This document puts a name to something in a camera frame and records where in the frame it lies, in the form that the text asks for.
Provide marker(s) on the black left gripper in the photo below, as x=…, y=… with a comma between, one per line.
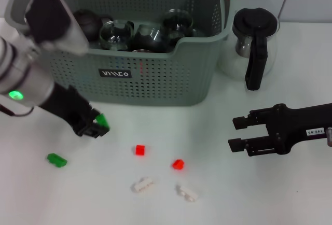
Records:
x=70, y=105

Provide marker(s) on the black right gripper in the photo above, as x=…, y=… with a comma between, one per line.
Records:
x=293, y=126

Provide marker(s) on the green building block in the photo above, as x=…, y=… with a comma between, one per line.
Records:
x=57, y=160
x=102, y=121

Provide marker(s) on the small red sloped block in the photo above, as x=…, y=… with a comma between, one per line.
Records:
x=178, y=164

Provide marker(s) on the white building block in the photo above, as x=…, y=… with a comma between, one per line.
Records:
x=142, y=184
x=187, y=193

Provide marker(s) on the small red cube block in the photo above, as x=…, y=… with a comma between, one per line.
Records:
x=140, y=150

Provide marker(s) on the grey perforated storage bin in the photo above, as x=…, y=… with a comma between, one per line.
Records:
x=155, y=85

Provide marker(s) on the black clay teapot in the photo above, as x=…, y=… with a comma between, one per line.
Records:
x=89, y=22

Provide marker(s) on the glass carafe with black lid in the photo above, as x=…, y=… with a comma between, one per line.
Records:
x=259, y=20

